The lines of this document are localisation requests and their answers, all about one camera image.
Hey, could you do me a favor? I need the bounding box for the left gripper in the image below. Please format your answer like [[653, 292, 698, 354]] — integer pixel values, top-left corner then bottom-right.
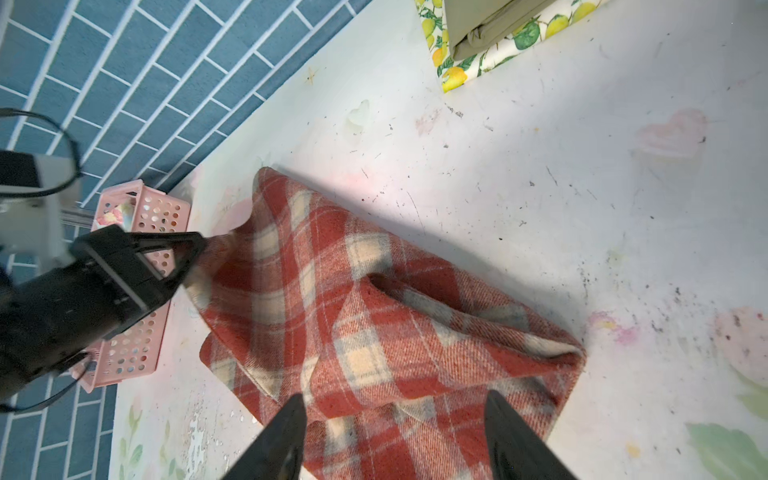
[[70, 225, 207, 339]]

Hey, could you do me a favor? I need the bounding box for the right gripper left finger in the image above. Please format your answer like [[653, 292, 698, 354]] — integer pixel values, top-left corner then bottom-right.
[[223, 393, 307, 480]]

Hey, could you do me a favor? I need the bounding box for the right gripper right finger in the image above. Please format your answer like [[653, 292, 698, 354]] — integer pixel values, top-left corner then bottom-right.
[[484, 390, 576, 480]]

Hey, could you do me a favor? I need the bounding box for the red patterned skirt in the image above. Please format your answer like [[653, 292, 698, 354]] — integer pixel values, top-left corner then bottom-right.
[[185, 168, 586, 479]]

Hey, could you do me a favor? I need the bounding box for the lemon print skirt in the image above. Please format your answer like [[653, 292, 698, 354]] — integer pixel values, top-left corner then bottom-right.
[[415, 1, 604, 93]]

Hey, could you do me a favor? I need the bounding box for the olive green skirt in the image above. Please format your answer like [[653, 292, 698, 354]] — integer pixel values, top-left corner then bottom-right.
[[443, 0, 554, 61]]

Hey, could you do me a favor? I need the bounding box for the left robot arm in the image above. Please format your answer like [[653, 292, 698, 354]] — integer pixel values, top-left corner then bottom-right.
[[1, 225, 207, 414]]

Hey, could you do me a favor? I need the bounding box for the pastel floral skirt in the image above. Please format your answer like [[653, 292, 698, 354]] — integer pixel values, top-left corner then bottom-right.
[[95, 201, 135, 232]]

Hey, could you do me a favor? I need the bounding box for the pink perforated plastic basket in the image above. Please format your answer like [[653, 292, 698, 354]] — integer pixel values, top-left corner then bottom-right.
[[69, 180, 190, 393]]

